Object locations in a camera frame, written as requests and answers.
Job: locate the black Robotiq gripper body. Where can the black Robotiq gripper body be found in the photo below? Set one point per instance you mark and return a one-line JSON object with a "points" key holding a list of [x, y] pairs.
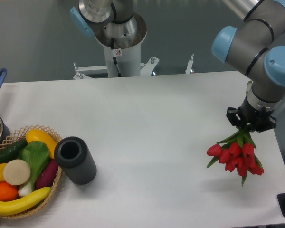
{"points": [[249, 112]]}

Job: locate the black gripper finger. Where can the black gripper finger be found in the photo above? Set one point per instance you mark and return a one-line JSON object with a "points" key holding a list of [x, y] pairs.
{"points": [[235, 117], [260, 124]]}

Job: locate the red tulip bouquet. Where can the red tulip bouquet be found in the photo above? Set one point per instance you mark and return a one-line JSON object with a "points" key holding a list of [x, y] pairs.
{"points": [[237, 153]]}

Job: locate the dark grey ribbed vase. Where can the dark grey ribbed vase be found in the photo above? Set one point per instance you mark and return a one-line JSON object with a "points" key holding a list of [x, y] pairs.
{"points": [[74, 158]]}

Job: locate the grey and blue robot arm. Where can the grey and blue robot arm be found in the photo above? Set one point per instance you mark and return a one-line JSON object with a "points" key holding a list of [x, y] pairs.
{"points": [[246, 49]]}

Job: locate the purple eggplant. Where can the purple eggplant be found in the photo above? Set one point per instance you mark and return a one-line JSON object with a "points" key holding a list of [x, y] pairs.
{"points": [[48, 175]]}

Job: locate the green bok choy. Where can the green bok choy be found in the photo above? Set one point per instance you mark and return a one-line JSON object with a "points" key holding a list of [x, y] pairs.
{"points": [[36, 155]]}

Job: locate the woven wicker basket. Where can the woven wicker basket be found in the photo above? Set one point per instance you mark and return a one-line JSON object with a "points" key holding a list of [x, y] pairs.
{"points": [[21, 134]]}

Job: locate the round beige disc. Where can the round beige disc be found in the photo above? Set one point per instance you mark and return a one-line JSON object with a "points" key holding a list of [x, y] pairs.
{"points": [[16, 172]]}

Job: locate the green cucumber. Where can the green cucumber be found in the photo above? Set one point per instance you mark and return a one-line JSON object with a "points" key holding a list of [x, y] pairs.
{"points": [[11, 151]]}

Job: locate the orange fruit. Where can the orange fruit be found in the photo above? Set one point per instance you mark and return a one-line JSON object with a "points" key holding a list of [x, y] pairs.
{"points": [[8, 192]]}

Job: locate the yellow banana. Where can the yellow banana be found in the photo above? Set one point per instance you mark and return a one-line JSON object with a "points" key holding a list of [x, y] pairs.
{"points": [[17, 206]]}

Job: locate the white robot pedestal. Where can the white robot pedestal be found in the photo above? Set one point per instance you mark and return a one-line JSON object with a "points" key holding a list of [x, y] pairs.
{"points": [[122, 46]]}

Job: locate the white metal base frame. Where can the white metal base frame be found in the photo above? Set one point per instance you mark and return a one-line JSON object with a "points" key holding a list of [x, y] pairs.
{"points": [[92, 70]]}

